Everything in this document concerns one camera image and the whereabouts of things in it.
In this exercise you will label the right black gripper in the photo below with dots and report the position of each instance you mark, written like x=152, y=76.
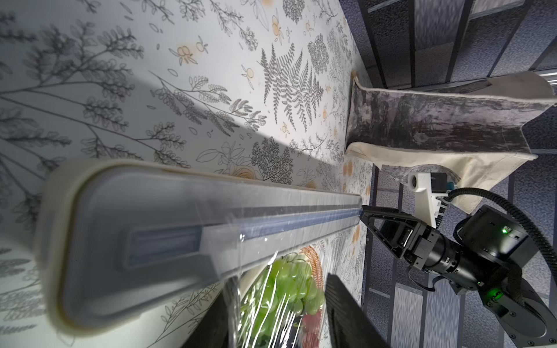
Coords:
x=426, y=249

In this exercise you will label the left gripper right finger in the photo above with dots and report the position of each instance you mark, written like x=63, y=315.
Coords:
x=348, y=324

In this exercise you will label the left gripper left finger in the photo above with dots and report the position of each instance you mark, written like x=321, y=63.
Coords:
x=213, y=330

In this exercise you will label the clear plastic wrap sheet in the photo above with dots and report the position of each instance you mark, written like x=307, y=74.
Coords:
x=293, y=220

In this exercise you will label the grey plastic wrap dispenser box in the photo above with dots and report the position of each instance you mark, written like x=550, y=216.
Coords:
x=118, y=237

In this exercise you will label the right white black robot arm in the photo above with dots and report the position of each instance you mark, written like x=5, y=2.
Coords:
x=486, y=255

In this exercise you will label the woven plate of grapes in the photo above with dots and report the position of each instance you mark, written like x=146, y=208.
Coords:
x=283, y=305

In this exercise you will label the beige canvas tote bag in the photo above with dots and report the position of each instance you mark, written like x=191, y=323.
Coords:
x=472, y=132

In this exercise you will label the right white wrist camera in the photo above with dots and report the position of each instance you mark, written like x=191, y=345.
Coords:
x=430, y=191

